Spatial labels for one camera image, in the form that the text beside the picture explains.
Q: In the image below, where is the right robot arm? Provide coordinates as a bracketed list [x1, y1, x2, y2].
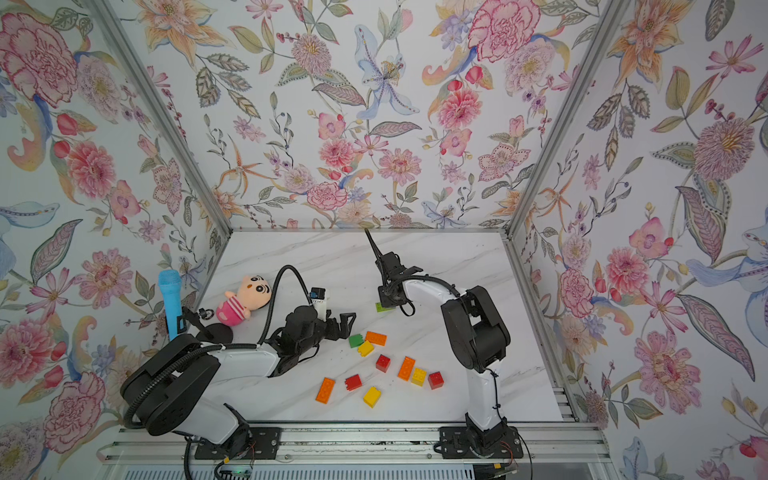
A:
[365, 231, 511, 435]

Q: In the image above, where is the blue toy microphone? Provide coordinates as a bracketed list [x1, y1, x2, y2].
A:
[157, 269, 182, 340]

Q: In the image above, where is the orange flat brick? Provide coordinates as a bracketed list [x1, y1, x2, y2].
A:
[315, 377, 336, 404]

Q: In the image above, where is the orange tall long brick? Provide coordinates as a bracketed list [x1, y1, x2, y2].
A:
[397, 356, 415, 381]

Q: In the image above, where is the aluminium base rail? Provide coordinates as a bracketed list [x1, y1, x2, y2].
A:
[96, 422, 611, 466]

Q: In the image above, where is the plush doll pink dress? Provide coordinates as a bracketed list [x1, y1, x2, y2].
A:
[215, 276, 272, 327]

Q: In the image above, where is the red long brick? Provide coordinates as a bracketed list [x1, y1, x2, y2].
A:
[345, 374, 363, 391]

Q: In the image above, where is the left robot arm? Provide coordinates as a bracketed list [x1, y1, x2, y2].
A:
[120, 305, 357, 445]

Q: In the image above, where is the orange brick near green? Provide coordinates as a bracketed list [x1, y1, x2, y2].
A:
[365, 331, 387, 346]

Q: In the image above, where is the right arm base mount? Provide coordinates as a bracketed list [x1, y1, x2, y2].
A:
[433, 423, 525, 460]

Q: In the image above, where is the yellow square brick right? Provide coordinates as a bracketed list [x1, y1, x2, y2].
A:
[410, 368, 427, 387]

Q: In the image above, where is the red square brick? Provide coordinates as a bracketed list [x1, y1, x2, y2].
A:
[427, 372, 444, 390]
[375, 355, 391, 373]

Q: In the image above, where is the yellow brick front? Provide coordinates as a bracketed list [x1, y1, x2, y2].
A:
[363, 387, 382, 408]

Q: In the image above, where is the red square brick right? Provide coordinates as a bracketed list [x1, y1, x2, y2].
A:
[427, 372, 444, 390]

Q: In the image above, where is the dark green square brick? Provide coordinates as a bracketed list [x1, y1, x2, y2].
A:
[348, 334, 364, 348]

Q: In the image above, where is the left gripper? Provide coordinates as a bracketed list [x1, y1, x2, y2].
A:
[297, 311, 359, 356]

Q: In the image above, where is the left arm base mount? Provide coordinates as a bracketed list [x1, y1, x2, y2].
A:
[193, 427, 282, 461]

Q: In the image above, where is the red square brick centre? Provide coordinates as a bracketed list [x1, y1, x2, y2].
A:
[375, 355, 391, 373]

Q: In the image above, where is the lime green long brick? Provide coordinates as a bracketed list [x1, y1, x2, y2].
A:
[376, 302, 393, 313]

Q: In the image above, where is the yellow brick near green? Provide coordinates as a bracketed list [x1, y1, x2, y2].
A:
[357, 341, 374, 358]

